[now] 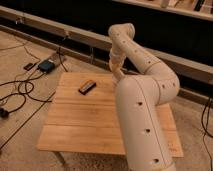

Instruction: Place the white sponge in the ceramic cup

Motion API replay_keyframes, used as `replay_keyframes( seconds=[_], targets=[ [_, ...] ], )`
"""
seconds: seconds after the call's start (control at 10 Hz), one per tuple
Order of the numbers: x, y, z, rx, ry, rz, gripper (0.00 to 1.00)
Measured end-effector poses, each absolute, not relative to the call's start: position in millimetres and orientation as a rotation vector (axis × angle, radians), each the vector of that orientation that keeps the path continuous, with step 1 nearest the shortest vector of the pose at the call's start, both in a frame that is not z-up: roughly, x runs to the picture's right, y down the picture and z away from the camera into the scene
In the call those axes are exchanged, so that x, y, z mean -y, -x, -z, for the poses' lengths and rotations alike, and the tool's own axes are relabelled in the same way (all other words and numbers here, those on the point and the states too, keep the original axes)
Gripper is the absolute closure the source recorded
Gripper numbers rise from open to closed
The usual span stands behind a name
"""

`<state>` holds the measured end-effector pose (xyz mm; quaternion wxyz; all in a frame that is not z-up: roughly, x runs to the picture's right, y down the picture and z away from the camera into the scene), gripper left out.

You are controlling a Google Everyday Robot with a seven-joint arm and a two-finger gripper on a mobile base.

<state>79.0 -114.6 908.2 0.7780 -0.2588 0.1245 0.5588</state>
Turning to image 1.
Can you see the small black device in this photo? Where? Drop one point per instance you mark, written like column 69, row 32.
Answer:
column 29, row 66

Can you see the blue power adapter box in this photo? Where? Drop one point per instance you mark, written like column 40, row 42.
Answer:
column 46, row 66

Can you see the black plug on floor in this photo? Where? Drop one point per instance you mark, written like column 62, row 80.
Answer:
column 4, row 113

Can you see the black and white sponge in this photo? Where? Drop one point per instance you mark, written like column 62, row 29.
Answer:
column 87, row 86

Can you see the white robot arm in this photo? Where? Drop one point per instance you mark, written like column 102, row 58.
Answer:
column 143, row 82

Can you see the wooden table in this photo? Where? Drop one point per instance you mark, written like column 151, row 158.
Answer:
column 82, row 123

